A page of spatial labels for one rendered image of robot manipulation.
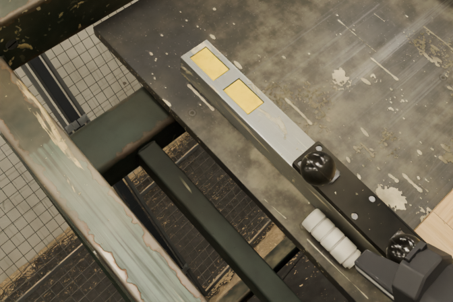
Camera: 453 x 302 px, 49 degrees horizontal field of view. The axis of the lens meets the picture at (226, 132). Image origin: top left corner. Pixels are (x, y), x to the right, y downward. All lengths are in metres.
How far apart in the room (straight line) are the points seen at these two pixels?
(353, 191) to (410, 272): 0.21
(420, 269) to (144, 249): 0.30
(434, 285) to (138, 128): 0.46
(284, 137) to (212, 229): 0.16
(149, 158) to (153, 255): 0.20
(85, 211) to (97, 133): 0.17
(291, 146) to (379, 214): 0.14
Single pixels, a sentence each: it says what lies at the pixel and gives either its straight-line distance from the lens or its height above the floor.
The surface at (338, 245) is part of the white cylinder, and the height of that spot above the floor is 1.38.
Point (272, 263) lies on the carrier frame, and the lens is 1.70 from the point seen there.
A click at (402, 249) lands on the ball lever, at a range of 0.52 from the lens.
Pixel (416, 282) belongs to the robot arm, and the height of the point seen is 1.45.
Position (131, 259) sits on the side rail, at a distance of 0.59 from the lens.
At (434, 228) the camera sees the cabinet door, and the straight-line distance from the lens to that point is 0.70.
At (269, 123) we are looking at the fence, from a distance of 0.67.
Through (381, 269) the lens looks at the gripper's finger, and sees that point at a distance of 0.52.
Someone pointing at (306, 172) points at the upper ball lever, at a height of 1.51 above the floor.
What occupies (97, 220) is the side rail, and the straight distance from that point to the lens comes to 0.61.
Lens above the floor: 1.76
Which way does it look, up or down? 20 degrees down
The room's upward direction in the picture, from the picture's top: 30 degrees counter-clockwise
